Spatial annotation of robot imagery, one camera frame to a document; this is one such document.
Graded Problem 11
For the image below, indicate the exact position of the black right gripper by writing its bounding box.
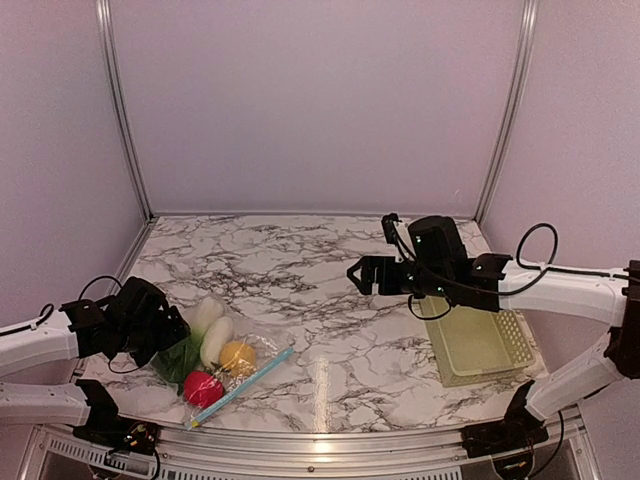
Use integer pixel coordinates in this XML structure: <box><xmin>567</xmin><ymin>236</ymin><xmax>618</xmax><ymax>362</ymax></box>
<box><xmin>347</xmin><ymin>255</ymin><xmax>451</xmax><ymax>299</ymax></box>

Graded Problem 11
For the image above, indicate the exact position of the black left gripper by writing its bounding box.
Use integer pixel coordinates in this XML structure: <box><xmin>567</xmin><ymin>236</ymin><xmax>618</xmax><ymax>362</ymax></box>
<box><xmin>117</xmin><ymin>305</ymin><xmax>191</xmax><ymax>367</ymax></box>

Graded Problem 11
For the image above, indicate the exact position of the clear zip top bag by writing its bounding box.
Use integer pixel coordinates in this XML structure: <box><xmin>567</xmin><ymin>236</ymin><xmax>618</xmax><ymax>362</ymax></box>
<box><xmin>152</xmin><ymin>296</ymin><xmax>294</xmax><ymax>430</ymax></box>

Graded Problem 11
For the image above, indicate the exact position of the red fake apple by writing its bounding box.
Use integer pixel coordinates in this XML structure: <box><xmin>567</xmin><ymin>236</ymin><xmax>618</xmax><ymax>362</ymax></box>
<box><xmin>183</xmin><ymin>371</ymin><xmax>225</xmax><ymax>408</ymax></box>

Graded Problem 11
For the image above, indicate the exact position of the yellow fake fruit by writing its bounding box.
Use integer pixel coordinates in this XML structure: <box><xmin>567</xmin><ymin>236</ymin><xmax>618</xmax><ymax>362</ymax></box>
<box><xmin>219</xmin><ymin>341</ymin><xmax>257</xmax><ymax>378</ymax></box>

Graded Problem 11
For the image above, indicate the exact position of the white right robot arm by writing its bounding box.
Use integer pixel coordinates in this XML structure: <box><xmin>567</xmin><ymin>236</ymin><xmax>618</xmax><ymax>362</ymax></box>
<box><xmin>347</xmin><ymin>214</ymin><xmax>639</xmax><ymax>448</ymax></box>

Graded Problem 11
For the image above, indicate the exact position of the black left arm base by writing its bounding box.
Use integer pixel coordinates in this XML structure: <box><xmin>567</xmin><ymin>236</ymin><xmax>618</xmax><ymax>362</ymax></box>
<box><xmin>73</xmin><ymin>379</ymin><xmax>159</xmax><ymax>456</ymax></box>

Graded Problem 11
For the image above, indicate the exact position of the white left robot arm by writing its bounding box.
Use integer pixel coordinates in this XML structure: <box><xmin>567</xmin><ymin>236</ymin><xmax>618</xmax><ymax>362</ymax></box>
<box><xmin>1</xmin><ymin>277</ymin><xmax>190</xmax><ymax>445</ymax></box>

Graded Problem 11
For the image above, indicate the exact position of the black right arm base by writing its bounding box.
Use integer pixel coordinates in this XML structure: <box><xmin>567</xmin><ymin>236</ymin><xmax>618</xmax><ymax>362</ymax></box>
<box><xmin>461</xmin><ymin>380</ymin><xmax>549</xmax><ymax>458</ymax></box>

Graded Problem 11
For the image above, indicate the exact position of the fake bok choy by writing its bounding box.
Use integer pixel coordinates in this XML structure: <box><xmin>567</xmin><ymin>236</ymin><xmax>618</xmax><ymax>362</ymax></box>
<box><xmin>151</xmin><ymin>296</ymin><xmax>234</xmax><ymax>395</ymax></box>

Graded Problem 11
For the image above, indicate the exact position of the pale green plastic basket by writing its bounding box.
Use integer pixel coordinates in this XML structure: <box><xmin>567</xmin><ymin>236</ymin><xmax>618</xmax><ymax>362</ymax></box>
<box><xmin>411</xmin><ymin>297</ymin><xmax>536</xmax><ymax>388</ymax></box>

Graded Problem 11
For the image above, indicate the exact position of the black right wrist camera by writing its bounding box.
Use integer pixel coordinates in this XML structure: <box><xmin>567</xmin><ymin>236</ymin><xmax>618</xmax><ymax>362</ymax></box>
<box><xmin>381</xmin><ymin>213</ymin><xmax>406</xmax><ymax>246</ymax></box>

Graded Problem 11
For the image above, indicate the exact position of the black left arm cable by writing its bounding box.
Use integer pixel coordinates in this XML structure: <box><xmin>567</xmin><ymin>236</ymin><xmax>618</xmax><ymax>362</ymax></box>
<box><xmin>37</xmin><ymin>274</ymin><xmax>124</xmax><ymax>331</ymax></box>

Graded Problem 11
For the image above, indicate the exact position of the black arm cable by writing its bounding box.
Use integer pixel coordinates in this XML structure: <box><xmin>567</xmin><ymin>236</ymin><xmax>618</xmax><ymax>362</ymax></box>
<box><xmin>37</xmin><ymin>274</ymin><xmax>124</xmax><ymax>331</ymax></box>
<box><xmin>514</xmin><ymin>222</ymin><xmax>640</xmax><ymax>281</ymax></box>

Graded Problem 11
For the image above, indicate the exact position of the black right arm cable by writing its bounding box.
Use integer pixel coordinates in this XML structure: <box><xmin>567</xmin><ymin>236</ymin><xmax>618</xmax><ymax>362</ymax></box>
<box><xmin>514</xmin><ymin>222</ymin><xmax>640</xmax><ymax>281</ymax></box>

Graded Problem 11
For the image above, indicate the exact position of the front aluminium table rail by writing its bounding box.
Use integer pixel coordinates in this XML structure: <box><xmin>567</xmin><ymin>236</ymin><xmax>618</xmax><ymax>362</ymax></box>
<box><xmin>17</xmin><ymin>408</ymin><xmax>601</xmax><ymax>479</ymax></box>

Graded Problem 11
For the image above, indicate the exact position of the right aluminium frame post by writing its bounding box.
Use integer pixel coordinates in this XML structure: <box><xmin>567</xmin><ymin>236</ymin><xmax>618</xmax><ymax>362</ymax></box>
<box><xmin>474</xmin><ymin>0</ymin><xmax>539</xmax><ymax>225</ymax></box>

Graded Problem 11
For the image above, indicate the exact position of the aluminium frame post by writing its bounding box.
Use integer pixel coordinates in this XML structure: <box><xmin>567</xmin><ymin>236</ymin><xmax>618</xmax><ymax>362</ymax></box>
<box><xmin>95</xmin><ymin>0</ymin><xmax>154</xmax><ymax>223</ymax></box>
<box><xmin>474</xmin><ymin>0</ymin><xmax>539</xmax><ymax>225</ymax></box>

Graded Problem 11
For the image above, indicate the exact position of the left aluminium frame post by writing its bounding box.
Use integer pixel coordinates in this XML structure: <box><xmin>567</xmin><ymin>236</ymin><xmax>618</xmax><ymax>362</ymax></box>
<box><xmin>95</xmin><ymin>0</ymin><xmax>154</xmax><ymax>223</ymax></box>

